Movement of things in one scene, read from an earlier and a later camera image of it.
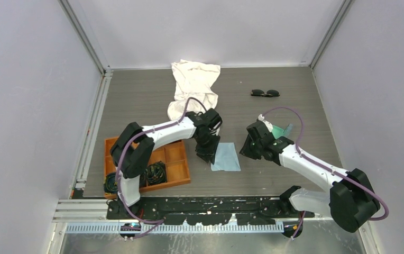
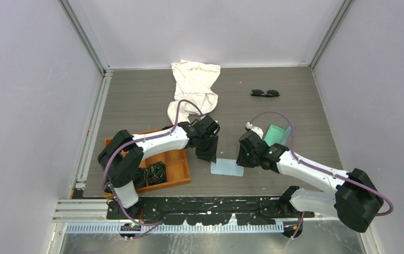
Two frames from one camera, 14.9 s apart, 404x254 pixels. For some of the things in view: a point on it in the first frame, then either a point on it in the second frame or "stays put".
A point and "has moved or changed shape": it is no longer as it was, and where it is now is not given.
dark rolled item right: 156,173 stays put
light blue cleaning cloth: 226,158 has moved or changed shape
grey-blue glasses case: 279,133 stays put
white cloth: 192,80 stays put
